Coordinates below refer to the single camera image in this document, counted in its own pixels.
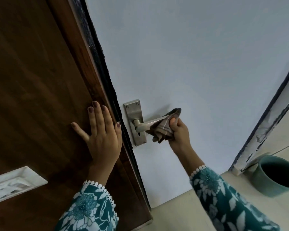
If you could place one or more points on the person's left hand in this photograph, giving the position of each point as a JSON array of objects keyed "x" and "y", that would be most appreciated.
[{"x": 103, "y": 144}]

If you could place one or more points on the person's right hand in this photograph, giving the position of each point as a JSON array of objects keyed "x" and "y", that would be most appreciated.
[{"x": 181, "y": 138}]

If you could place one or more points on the person's left middle finger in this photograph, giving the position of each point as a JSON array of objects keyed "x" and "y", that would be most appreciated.
[{"x": 97, "y": 116}]

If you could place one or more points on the person's left thumb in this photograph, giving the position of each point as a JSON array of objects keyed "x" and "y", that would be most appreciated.
[{"x": 118, "y": 131}]

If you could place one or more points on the person's right thumb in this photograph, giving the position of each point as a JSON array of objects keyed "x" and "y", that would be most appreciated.
[{"x": 173, "y": 122}]

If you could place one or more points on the person's left little finger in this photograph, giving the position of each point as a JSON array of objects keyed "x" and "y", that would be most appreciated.
[{"x": 80, "y": 131}]

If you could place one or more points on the brown checked cleaning cloth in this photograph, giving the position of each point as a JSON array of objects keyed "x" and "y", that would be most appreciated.
[{"x": 163, "y": 129}]

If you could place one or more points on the person's right forearm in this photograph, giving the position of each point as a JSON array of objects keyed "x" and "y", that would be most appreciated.
[{"x": 219, "y": 197}]

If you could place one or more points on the person's left forearm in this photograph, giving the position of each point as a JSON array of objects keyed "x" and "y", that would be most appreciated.
[{"x": 91, "y": 204}]

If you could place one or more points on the white door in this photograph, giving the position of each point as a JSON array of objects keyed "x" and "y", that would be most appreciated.
[{"x": 195, "y": 57}]

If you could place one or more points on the brown wooden panel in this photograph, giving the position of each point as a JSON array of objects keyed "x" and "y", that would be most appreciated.
[{"x": 26, "y": 69}]

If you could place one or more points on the teal plastic bucket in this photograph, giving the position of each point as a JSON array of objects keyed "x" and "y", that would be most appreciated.
[{"x": 263, "y": 186}]

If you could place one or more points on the white door frame peeling paint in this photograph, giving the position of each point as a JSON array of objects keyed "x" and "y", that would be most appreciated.
[{"x": 267, "y": 128}]

